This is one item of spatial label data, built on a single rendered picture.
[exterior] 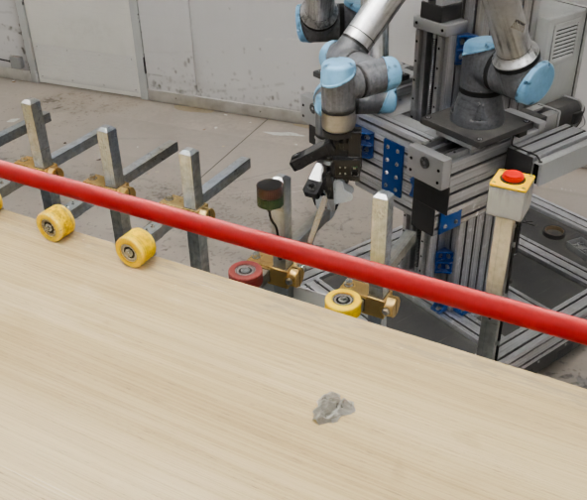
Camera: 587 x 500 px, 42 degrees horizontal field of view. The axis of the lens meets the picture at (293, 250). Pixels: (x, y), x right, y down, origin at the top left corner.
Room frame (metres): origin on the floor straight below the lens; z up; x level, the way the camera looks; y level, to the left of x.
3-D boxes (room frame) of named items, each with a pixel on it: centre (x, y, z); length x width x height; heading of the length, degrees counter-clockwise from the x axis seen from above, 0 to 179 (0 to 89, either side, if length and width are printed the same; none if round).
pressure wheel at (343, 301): (1.35, -0.11, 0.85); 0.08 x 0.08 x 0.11
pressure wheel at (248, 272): (1.47, 0.11, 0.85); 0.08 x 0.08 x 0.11
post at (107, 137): (1.79, 0.46, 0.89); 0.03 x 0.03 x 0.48; 61
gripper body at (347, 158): (1.60, -0.12, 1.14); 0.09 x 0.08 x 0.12; 81
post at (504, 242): (1.30, -0.42, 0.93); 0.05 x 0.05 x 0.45; 61
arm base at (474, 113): (2.01, -0.52, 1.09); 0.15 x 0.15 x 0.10
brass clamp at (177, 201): (1.68, 0.26, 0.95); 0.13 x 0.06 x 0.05; 61
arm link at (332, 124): (1.60, -0.11, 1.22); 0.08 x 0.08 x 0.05
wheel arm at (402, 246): (1.52, -0.20, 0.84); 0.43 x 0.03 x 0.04; 151
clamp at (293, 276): (1.56, 0.05, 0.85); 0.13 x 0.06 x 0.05; 61
